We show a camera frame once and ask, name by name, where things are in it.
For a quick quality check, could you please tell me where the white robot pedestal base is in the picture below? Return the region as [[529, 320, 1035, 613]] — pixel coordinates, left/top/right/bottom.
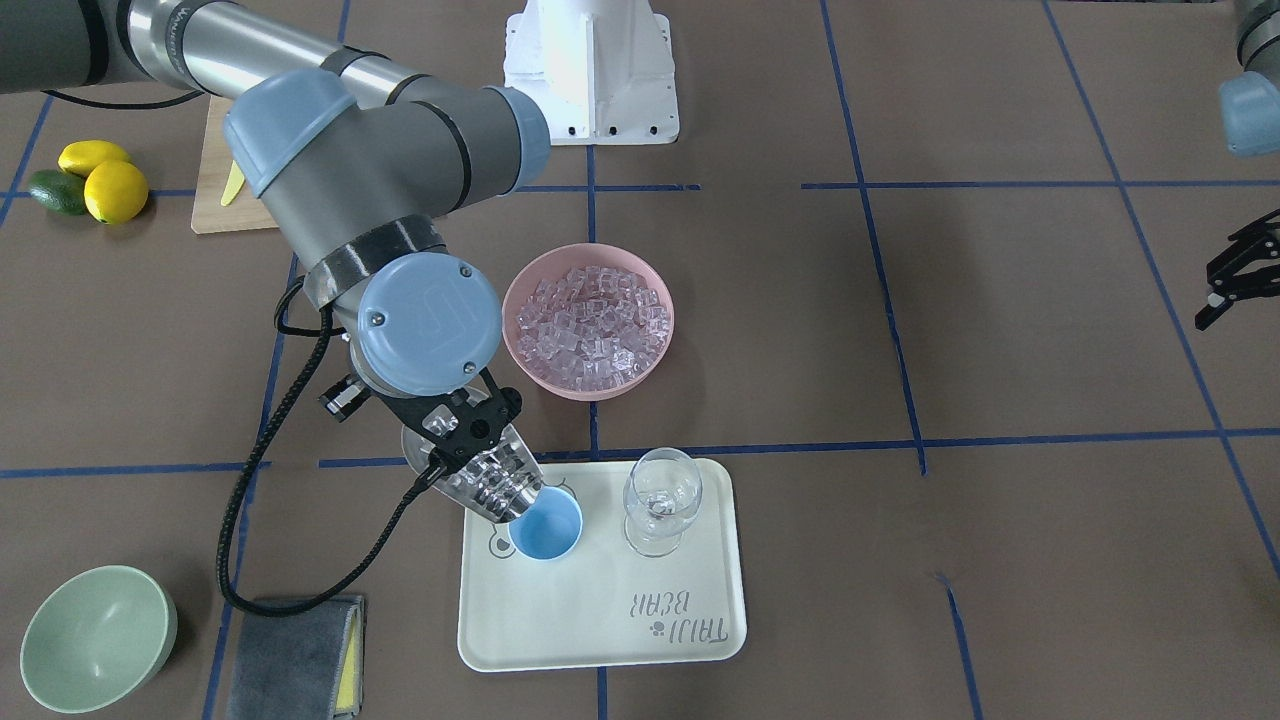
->
[[503, 1, 681, 146]]

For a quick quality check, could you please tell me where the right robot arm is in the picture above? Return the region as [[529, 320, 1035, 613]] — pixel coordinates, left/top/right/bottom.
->
[[3, 1, 549, 478]]

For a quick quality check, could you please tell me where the yellow lemon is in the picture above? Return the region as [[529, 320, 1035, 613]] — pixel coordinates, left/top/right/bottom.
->
[[58, 140, 132, 179], [84, 160, 150, 225]]

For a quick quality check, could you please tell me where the pile of clear ice cubes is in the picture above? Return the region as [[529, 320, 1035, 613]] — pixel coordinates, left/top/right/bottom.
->
[[507, 265, 675, 393]]

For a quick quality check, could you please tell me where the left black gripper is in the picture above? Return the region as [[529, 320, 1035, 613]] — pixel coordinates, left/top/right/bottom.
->
[[1194, 211, 1279, 331]]

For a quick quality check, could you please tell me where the yellow lemon lower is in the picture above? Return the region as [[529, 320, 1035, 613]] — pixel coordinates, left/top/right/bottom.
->
[[84, 160, 150, 225]]

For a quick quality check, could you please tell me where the green bowl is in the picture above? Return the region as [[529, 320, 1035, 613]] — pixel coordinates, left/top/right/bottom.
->
[[20, 565, 178, 714]]

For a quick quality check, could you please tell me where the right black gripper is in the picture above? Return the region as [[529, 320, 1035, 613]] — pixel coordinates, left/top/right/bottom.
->
[[317, 369, 524, 477]]

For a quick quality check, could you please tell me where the grey yellow cloth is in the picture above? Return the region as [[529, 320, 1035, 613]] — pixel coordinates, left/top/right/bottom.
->
[[225, 594, 366, 719]]

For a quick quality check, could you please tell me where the yellow plastic knife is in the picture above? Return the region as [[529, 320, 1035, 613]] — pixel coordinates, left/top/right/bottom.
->
[[219, 161, 246, 208]]

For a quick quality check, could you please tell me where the clear wine glass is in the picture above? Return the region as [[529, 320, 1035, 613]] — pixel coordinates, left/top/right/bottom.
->
[[623, 447, 704, 559]]

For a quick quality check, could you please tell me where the stainless steel ice scoop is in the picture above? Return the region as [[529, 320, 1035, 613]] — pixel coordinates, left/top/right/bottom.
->
[[401, 420, 547, 527]]

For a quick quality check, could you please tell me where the yellow lemon upper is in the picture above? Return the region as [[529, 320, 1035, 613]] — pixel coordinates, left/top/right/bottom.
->
[[58, 140, 132, 179]]

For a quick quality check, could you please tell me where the cream bear tray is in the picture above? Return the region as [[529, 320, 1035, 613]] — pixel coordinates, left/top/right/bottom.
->
[[457, 457, 748, 673]]

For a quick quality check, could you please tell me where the pink bowl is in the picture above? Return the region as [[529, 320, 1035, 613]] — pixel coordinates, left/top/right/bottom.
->
[[502, 243, 676, 401]]

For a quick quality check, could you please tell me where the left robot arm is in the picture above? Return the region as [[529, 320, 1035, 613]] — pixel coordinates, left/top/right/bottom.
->
[[1194, 1, 1279, 331]]

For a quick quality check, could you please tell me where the blue cup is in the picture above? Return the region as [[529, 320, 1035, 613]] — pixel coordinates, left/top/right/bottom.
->
[[509, 486, 584, 561]]

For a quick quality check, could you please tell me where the wooden cutting board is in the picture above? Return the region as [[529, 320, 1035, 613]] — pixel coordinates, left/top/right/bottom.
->
[[191, 96, 278, 234]]

